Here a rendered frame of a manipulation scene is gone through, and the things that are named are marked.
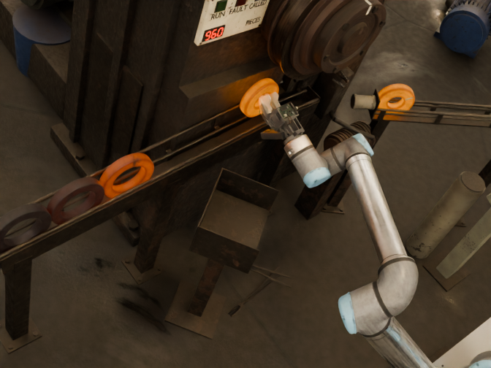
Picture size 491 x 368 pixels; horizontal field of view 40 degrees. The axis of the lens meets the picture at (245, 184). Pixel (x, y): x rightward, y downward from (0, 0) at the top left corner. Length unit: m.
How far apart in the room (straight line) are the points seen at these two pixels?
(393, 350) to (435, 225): 1.05
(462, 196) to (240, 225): 1.09
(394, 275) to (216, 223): 0.61
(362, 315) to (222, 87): 0.87
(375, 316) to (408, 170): 1.70
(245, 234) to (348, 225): 1.07
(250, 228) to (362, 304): 0.48
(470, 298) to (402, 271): 1.32
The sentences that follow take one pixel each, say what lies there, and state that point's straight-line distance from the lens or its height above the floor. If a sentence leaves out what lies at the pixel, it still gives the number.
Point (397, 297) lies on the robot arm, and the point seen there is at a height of 0.84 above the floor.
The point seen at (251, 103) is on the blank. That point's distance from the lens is 2.33.
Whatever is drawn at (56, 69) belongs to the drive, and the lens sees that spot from 3.13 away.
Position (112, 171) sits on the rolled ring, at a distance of 2.12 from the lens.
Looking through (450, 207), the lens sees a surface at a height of 0.38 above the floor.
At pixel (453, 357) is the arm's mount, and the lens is 2.74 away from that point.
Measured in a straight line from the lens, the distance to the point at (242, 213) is 2.29.
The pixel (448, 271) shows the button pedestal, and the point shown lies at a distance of 3.27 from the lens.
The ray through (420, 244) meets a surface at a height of 0.10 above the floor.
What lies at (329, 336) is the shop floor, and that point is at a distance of 2.89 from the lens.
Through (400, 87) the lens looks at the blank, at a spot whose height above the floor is 0.78.
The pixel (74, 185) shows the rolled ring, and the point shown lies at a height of 0.75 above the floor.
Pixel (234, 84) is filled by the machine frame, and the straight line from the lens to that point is 2.32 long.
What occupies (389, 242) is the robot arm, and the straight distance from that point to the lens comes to 2.10.
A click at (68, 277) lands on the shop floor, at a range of 2.76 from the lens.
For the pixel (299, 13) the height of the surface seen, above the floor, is 1.21.
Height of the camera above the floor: 2.38
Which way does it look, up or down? 48 degrees down
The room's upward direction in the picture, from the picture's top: 23 degrees clockwise
